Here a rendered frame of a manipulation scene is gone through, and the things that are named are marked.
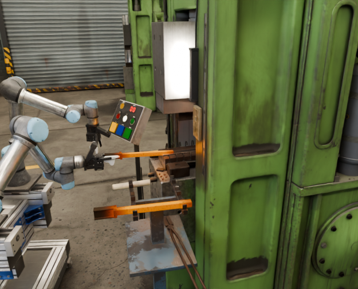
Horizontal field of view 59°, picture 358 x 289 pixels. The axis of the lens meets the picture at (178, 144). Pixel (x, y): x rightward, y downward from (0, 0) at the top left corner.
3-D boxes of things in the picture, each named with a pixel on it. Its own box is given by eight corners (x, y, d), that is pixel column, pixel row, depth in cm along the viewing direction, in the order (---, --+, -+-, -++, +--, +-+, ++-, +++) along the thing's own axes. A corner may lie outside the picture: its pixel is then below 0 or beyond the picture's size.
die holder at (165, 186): (163, 247, 196) (161, 182, 180) (151, 214, 230) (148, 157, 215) (246, 231, 210) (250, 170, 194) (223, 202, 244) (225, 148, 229)
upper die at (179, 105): (163, 114, 182) (162, 98, 179) (156, 106, 200) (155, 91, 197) (231, 108, 193) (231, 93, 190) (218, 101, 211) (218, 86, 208)
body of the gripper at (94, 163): (104, 164, 195) (83, 167, 192) (103, 151, 192) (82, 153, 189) (105, 170, 188) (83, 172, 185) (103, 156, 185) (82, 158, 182)
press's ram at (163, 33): (169, 103, 167) (166, 21, 153) (153, 90, 202) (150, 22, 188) (242, 97, 177) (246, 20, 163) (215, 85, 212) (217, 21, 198)
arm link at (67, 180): (65, 182, 196) (63, 166, 192) (78, 186, 190) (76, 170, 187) (54, 187, 190) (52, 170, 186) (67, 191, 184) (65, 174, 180)
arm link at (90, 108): (84, 100, 212) (97, 99, 213) (86, 116, 216) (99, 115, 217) (83, 102, 205) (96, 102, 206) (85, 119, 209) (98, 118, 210)
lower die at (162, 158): (165, 170, 195) (165, 157, 192) (158, 158, 213) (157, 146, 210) (228, 161, 205) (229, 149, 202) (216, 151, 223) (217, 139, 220)
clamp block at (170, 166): (170, 179, 184) (169, 168, 182) (166, 172, 192) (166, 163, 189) (190, 176, 187) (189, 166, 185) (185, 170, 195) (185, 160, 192)
